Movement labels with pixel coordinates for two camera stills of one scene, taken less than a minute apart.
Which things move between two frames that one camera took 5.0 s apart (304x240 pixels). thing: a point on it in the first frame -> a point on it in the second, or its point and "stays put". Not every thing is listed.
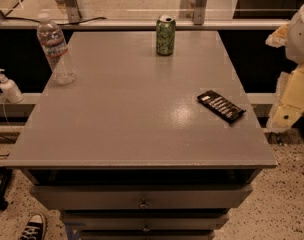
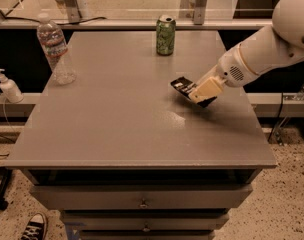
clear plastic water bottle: [56, 50] stays put
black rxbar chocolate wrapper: [220, 105] -> [184, 86]
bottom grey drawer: [146, 234] stays put
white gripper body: [301, 39] -> [229, 68]
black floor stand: [3, 174] stays put
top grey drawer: [145, 197] stays put
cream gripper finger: [283, 117] -> [208, 89]
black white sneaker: [35, 229] stays put
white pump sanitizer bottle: [9, 88] stays put
